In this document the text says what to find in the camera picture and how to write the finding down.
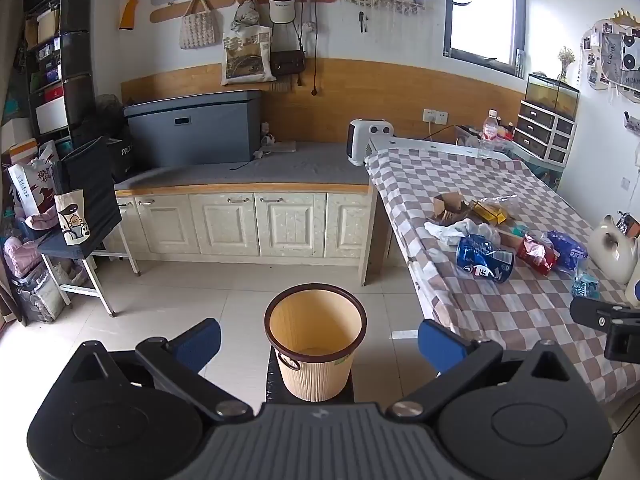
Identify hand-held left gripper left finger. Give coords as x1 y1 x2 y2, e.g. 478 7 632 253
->
65 317 253 422

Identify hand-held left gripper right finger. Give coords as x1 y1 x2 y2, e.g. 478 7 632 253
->
387 319 576 421

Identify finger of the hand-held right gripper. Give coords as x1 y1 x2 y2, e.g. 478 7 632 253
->
570 296 640 331

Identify teal plastic wrapper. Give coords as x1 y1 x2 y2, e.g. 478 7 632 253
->
571 269 601 298

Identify blue purple snack bag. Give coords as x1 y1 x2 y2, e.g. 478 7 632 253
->
547 230 589 273

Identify red snack packet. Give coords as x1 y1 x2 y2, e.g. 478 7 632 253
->
516 232 560 276

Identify crushed blue snack packet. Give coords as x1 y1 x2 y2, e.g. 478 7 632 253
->
456 234 515 284

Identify white tissue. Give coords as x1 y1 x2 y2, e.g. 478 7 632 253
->
425 218 501 248

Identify beige brown-rimmed trash bin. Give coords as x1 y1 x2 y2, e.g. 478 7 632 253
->
264 283 365 402

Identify clear plastic wrapper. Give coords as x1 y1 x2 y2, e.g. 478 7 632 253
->
480 194 523 222

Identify yellow carton box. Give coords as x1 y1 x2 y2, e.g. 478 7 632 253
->
472 201 508 226

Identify brown cardboard piece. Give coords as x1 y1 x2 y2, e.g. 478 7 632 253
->
432 192 481 225

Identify brown shoulder bag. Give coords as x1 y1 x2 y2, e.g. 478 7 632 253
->
270 50 306 77

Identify white cat-shaped lamp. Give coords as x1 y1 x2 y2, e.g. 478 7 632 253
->
587 215 638 283

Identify cream cabinet with wooden edge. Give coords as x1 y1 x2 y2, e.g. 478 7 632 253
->
102 182 378 286

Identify grey packed bedding bag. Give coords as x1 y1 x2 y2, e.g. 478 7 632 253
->
10 260 68 323

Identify small cartoon tote bag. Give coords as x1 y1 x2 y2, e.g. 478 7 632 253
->
54 189 91 246

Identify white drawer unit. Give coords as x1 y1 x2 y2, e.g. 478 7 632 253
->
514 100 577 163

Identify black cloth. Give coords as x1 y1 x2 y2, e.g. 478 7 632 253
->
60 136 123 247

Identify clear water bottle red label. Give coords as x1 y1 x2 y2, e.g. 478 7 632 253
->
477 109 501 158

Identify grey counter mat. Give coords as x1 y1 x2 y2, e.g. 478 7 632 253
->
114 141 373 191

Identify clear plastic storage box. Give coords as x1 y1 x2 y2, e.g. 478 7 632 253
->
455 125 523 161

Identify grey storage box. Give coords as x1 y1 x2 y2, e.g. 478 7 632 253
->
124 90 263 170

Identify glass fish tank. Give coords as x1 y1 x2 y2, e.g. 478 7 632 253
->
525 73 581 121

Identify white space heater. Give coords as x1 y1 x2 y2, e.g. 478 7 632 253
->
347 119 396 167

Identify white paper bag red print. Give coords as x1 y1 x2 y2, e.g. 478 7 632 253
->
7 141 63 218

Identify dried flowers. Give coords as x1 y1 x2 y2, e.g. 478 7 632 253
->
557 46 576 83

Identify printed canvas tote bag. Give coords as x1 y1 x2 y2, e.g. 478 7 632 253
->
221 25 277 86

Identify black shelf rack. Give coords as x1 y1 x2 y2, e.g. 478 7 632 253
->
21 0 96 141

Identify cream crochet bag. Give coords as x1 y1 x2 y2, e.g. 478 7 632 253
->
179 0 222 50

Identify window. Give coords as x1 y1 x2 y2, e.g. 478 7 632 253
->
444 0 528 78

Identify grey hanging bag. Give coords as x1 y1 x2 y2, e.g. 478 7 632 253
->
231 0 261 36

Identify black and white bucket bag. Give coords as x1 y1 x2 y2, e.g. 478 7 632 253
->
268 0 296 25

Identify white wall pinboard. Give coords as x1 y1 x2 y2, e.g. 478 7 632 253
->
580 9 640 93

